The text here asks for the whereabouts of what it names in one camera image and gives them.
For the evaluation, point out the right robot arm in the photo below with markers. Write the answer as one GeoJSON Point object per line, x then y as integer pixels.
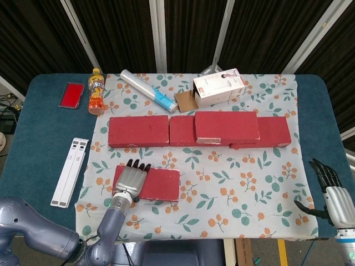
{"type": "Point", "coordinates": [348, 243]}

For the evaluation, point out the dark ribbed curtain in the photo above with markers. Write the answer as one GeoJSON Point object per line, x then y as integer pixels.
{"type": "Point", "coordinates": [124, 33]}

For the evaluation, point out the teal table cover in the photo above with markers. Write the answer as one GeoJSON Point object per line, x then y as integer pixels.
{"type": "Point", "coordinates": [41, 133]}

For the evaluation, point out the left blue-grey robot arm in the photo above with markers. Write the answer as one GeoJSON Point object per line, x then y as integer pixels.
{"type": "Point", "coordinates": [111, 221]}

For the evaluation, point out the floral fruit print tablecloth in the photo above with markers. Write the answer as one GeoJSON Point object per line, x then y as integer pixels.
{"type": "Point", "coordinates": [222, 171]}

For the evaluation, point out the white metal frame post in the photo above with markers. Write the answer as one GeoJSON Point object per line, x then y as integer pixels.
{"type": "Point", "coordinates": [159, 33]}
{"type": "Point", "coordinates": [83, 38]}
{"type": "Point", "coordinates": [310, 36]}
{"type": "Point", "coordinates": [223, 36]}

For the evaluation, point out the clear film roll blue label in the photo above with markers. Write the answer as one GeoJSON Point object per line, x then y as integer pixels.
{"type": "Point", "coordinates": [138, 83]}

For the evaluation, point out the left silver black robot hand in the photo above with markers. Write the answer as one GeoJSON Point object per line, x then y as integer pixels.
{"type": "Point", "coordinates": [131, 180]}

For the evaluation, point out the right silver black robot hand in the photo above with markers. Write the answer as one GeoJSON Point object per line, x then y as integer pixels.
{"type": "Point", "coordinates": [339, 205]}

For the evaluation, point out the red brick with worn end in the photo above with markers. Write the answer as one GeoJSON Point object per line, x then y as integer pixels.
{"type": "Point", "coordinates": [227, 124]}

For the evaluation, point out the brown cardboard piece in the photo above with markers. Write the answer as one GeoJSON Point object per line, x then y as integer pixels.
{"type": "Point", "coordinates": [185, 101]}

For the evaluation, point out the red phone case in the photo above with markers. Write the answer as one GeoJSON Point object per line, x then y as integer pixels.
{"type": "Point", "coordinates": [72, 94]}

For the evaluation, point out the orange drink bottle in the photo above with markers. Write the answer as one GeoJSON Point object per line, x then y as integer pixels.
{"type": "Point", "coordinates": [96, 91]}

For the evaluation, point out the blue-grey robot torso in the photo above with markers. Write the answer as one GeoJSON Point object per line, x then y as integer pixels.
{"type": "Point", "coordinates": [172, 252]}

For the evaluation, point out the white carton box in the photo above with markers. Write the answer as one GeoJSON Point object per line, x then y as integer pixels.
{"type": "Point", "coordinates": [219, 88]}

